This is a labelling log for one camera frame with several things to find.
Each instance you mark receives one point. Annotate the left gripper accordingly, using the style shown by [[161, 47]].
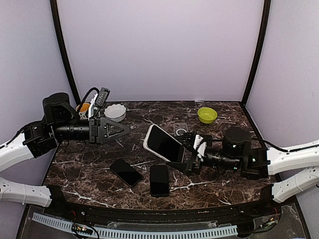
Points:
[[98, 130]]

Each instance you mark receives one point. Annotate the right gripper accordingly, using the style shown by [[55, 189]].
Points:
[[186, 168]]

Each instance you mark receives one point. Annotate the clear magsafe phone case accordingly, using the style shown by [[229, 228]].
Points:
[[180, 128]]

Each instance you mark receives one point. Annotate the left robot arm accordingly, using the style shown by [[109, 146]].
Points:
[[60, 122]]

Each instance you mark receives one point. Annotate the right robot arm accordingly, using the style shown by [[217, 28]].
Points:
[[237, 154]]

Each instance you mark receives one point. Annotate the black phone middle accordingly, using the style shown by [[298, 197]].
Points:
[[159, 181]]

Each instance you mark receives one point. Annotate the black phone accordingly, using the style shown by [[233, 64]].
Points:
[[126, 173], [159, 181]]

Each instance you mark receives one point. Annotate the black phone left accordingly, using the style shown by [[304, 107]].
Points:
[[126, 173]]

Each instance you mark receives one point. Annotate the white scalloped bowl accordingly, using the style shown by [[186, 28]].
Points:
[[115, 112]]

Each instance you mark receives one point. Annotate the patterned mug yellow inside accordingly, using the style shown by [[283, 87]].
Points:
[[83, 112]]

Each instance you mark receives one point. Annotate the green bowl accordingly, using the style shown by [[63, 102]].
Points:
[[207, 115]]

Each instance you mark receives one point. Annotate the small circuit board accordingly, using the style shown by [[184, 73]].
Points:
[[81, 229]]

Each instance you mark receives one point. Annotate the black front table rail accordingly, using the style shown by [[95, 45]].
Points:
[[245, 212]]

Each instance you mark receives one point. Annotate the white slotted cable duct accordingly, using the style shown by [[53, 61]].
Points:
[[106, 233]]

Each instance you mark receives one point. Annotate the left black frame post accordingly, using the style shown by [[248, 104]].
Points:
[[63, 50]]

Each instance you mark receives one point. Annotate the black frame post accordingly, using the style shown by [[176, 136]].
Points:
[[63, 50], [258, 52]]

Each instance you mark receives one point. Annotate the right black frame post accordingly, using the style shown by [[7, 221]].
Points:
[[258, 52]]

